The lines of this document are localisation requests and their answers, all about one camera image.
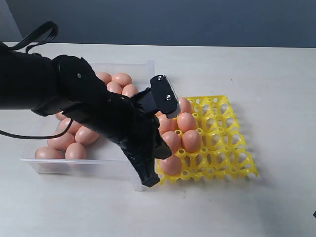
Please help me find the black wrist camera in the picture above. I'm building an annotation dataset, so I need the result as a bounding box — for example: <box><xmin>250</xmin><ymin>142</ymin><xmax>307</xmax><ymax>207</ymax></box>
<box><xmin>132</xmin><ymin>75</ymin><xmax>181</xmax><ymax>119</ymax></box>

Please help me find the clear plastic bin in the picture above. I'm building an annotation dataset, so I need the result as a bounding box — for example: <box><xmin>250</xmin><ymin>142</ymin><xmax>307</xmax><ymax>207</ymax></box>
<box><xmin>21</xmin><ymin>60</ymin><xmax>155</xmax><ymax>191</ymax></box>

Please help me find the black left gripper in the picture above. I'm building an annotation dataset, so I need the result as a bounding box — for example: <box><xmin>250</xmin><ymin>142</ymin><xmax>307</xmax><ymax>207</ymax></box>
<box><xmin>106</xmin><ymin>108</ymin><xmax>172</xmax><ymax>187</ymax></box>

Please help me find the yellow plastic egg tray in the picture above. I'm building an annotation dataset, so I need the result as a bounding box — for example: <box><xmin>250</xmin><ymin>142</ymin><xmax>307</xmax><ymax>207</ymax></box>
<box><xmin>156</xmin><ymin>95</ymin><xmax>259</xmax><ymax>185</ymax></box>

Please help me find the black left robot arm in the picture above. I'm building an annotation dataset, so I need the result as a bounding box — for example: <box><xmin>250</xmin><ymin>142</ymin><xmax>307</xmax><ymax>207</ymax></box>
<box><xmin>0</xmin><ymin>44</ymin><xmax>180</xmax><ymax>187</ymax></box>

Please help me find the black cable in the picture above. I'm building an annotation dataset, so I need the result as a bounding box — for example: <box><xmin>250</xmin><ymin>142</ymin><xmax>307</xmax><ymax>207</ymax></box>
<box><xmin>0</xmin><ymin>21</ymin><xmax>75</xmax><ymax>139</ymax></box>

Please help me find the brown egg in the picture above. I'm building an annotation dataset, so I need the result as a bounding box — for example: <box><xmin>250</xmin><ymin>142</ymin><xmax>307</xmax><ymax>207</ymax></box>
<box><xmin>65</xmin><ymin>142</ymin><xmax>87</xmax><ymax>161</ymax></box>
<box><xmin>107</xmin><ymin>81</ymin><xmax>122</xmax><ymax>94</ymax></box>
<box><xmin>47</xmin><ymin>132</ymin><xmax>75</xmax><ymax>151</ymax></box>
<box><xmin>96</xmin><ymin>72</ymin><xmax>112</xmax><ymax>85</ymax></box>
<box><xmin>182</xmin><ymin>130</ymin><xmax>202</xmax><ymax>153</ymax></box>
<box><xmin>55</xmin><ymin>112</ymin><xmax>67</xmax><ymax>121</ymax></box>
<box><xmin>112</xmin><ymin>73</ymin><xmax>133</xmax><ymax>87</ymax></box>
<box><xmin>178</xmin><ymin>97</ymin><xmax>192</xmax><ymax>114</ymax></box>
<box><xmin>75</xmin><ymin>126</ymin><xmax>99</xmax><ymax>146</ymax></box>
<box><xmin>162</xmin><ymin>131</ymin><xmax>181</xmax><ymax>154</ymax></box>
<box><xmin>177</xmin><ymin>112</ymin><xmax>196</xmax><ymax>133</ymax></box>
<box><xmin>122</xmin><ymin>84</ymin><xmax>138</xmax><ymax>97</ymax></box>
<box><xmin>160</xmin><ymin>155</ymin><xmax>181</xmax><ymax>176</ymax></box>
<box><xmin>35</xmin><ymin>146</ymin><xmax>64</xmax><ymax>169</ymax></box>
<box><xmin>58</xmin><ymin>118</ymin><xmax>82</xmax><ymax>134</ymax></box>
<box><xmin>158</xmin><ymin>115</ymin><xmax>176</xmax><ymax>135</ymax></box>

